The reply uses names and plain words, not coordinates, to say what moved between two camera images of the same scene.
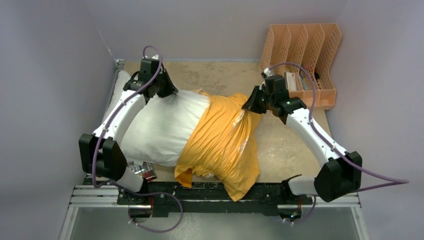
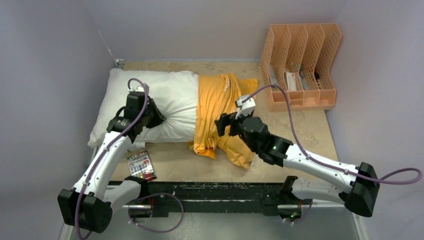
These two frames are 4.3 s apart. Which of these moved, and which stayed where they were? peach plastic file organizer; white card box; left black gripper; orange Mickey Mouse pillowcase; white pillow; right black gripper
Moved: left black gripper; right black gripper; orange Mickey Mouse pillowcase; white pillow
Stayed: peach plastic file organizer; white card box
